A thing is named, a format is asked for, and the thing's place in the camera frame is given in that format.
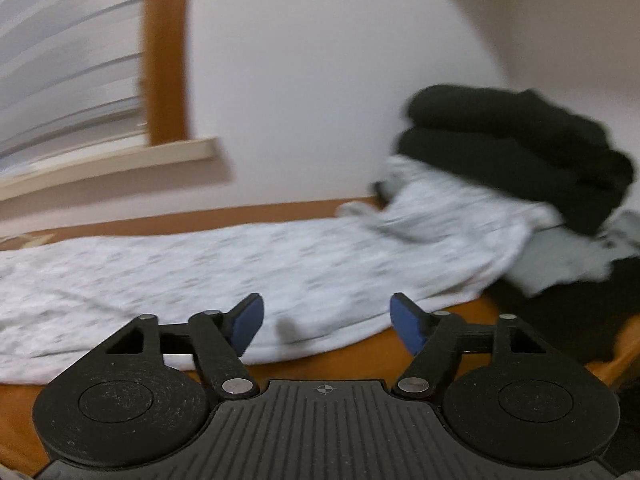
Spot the folded white patterned garment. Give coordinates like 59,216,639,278
377,155,566,241

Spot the white patterned pajama garment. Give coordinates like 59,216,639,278
0,200,536,386

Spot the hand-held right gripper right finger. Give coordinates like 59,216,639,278
390,293,552,401

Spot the beige stone window sill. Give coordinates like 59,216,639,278
0,136,236,201

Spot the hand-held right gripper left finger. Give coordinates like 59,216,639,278
102,293,265,400

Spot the stack of dark folded clothes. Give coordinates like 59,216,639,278
395,85,636,236

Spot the beige cable cover plate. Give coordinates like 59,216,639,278
0,232,56,251

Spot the grey folded garment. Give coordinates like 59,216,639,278
505,207,640,297

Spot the wooden window frame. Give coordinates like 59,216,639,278
137,0,193,147

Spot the grey window blind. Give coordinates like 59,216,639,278
0,0,151,171

